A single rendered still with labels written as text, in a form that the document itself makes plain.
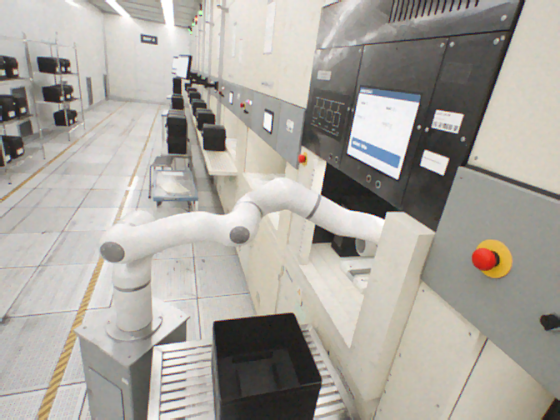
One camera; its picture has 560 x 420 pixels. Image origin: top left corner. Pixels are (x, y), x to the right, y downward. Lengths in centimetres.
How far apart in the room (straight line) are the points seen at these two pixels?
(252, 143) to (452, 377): 237
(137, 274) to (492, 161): 105
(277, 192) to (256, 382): 61
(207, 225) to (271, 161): 196
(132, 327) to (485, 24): 131
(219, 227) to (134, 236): 26
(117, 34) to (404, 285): 1428
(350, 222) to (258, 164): 198
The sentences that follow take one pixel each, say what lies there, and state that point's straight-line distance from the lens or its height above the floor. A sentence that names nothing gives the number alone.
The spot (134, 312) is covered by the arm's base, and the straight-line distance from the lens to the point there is 127.
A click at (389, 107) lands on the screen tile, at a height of 164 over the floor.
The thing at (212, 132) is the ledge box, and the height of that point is 101.
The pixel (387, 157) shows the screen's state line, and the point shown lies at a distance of 90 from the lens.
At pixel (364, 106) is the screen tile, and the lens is 103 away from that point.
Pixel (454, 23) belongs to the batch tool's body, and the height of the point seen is 183.
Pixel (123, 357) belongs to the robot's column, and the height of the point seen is 76.
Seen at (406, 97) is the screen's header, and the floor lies 167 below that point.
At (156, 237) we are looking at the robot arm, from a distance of 106.
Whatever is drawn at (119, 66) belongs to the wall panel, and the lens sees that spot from 1464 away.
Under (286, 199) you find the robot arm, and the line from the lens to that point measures 93.
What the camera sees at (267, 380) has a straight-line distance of 116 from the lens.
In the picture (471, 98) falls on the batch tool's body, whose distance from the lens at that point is 74.
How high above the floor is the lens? 167
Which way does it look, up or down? 22 degrees down
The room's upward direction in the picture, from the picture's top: 8 degrees clockwise
